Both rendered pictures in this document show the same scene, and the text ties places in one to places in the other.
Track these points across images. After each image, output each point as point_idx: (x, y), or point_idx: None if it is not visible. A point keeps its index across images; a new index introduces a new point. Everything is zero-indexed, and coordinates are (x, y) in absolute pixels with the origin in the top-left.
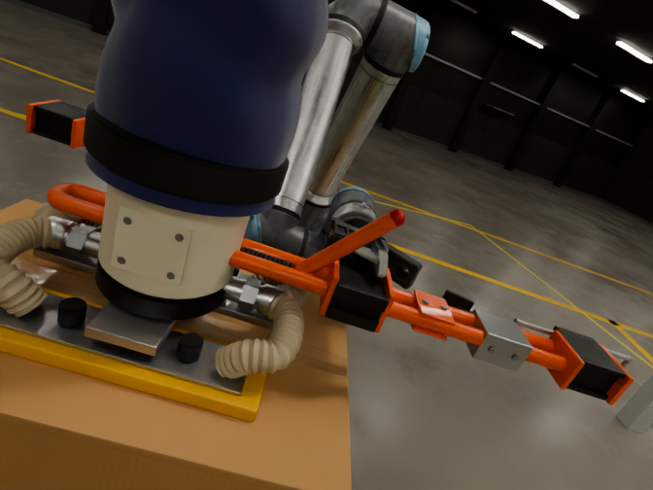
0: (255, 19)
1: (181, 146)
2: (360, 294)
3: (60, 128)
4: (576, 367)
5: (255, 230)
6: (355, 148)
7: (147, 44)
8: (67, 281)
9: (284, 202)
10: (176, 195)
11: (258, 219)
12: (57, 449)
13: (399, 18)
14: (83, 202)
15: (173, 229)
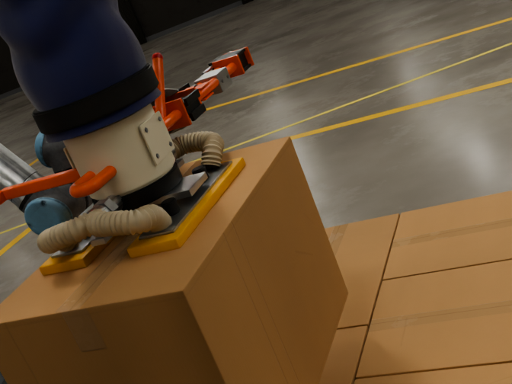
0: None
1: (139, 65)
2: (191, 94)
3: None
4: (238, 59)
5: (57, 203)
6: None
7: (110, 29)
8: (118, 251)
9: (36, 177)
10: (155, 89)
11: (46, 197)
12: (254, 212)
13: None
14: (101, 171)
15: (155, 116)
